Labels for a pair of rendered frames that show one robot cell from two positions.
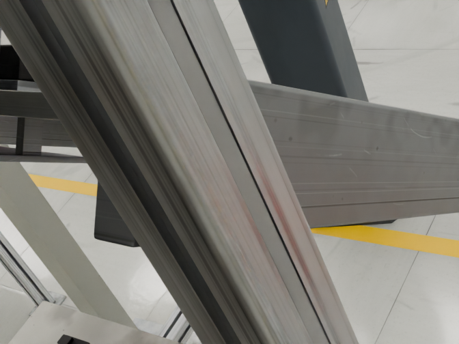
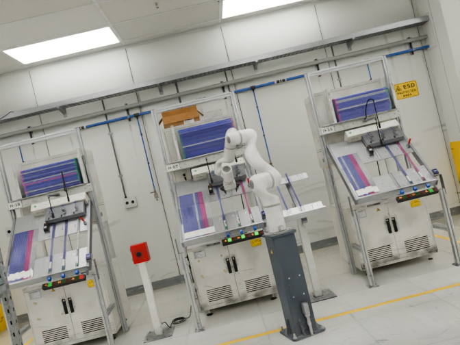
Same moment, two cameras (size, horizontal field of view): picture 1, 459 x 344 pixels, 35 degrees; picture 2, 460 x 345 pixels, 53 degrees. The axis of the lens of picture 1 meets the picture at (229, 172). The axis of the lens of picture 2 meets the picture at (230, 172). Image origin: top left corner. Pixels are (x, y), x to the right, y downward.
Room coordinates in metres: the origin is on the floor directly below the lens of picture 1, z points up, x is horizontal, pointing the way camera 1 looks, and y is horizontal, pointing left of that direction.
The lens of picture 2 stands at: (3.34, -2.81, 1.18)
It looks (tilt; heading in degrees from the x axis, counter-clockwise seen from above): 0 degrees down; 131
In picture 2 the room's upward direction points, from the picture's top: 14 degrees counter-clockwise
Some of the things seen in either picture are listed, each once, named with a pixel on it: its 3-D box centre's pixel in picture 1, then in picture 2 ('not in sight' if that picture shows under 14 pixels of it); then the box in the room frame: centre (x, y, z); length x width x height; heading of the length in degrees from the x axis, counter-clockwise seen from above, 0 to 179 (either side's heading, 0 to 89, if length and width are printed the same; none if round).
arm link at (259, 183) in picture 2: not in sight; (263, 189); (1.45, -0.31, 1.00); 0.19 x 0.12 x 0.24; 67
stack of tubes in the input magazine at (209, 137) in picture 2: not in sight; (208, 138); (0.52, 0.29, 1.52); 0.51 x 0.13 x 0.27; 43
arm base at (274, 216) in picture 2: not in sight; (275, 219); (1.47, -0.28, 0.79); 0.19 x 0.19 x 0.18
